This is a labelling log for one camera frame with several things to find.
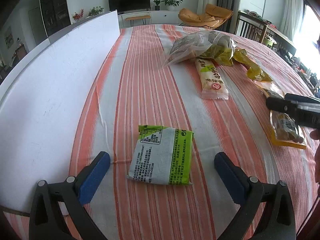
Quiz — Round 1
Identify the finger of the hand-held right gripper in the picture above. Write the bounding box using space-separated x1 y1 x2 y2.
266 97 300 113
285 93 320 105

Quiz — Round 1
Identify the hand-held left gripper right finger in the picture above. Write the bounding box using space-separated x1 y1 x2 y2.
214 151 297 240

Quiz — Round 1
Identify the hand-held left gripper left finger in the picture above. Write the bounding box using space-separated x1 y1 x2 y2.
29 151 111 240

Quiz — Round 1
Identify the yellow clear snack packet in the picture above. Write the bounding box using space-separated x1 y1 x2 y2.
269 111 307 150

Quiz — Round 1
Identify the green white snack packet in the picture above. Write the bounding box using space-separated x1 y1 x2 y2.
126 124 194 186

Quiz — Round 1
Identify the cream long snack packet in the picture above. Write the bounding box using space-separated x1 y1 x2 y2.
195 58 229 101

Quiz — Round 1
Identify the olive ball snack packet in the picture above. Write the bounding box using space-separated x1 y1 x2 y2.
204 33 238 67

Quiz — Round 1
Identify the white cardboard box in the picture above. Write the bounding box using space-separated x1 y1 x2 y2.
0 9 120 214

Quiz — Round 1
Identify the person's right hand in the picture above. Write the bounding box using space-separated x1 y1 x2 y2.
310 128 320 183

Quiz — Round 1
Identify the orange edged snack packet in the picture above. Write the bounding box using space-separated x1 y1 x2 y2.
256 81 287 98

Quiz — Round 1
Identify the cluttered wooden sideboard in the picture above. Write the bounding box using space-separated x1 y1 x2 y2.
265 17 320 90

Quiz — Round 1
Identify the gold yellow snack packet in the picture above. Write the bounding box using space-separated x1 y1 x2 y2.
232 49 274 82

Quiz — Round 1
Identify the window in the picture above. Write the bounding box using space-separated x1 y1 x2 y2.
292 5 320 55

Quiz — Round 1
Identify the wooden chair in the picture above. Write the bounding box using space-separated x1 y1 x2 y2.
235 11 268 43

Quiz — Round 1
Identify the white curtain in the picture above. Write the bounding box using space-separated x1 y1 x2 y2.
279 0 304 39

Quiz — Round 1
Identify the pink striped bedspread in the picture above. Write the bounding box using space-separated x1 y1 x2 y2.
4 24 320 240

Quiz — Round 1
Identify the clear plastic snack bag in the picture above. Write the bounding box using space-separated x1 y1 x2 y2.
162 31 218 68

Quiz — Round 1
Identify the grey curtain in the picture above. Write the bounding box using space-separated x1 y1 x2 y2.
217 0 237 33

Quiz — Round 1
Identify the orange lounge chair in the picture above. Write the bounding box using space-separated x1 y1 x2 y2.
178 4 233 29

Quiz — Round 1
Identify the white television cabinet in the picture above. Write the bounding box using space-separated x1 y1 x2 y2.
117 10 183 28

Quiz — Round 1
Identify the large potted plant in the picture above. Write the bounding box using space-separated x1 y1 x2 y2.
161 0 183 11

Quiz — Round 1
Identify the red flower bouquet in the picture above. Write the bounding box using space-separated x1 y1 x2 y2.
72 9 84 22

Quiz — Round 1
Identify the wooden stool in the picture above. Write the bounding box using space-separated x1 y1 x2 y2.
125 15 152 28

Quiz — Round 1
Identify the leafy potted plant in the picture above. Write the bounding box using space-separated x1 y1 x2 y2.
88 6 104 17

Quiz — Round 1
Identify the dark display cabinet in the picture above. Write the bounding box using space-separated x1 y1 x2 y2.
39 0 72 37

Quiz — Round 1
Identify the black television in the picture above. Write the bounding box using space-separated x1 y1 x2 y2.
108 0 151 12

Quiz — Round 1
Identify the framed wall picture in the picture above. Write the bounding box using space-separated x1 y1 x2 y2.
4 26 14 49

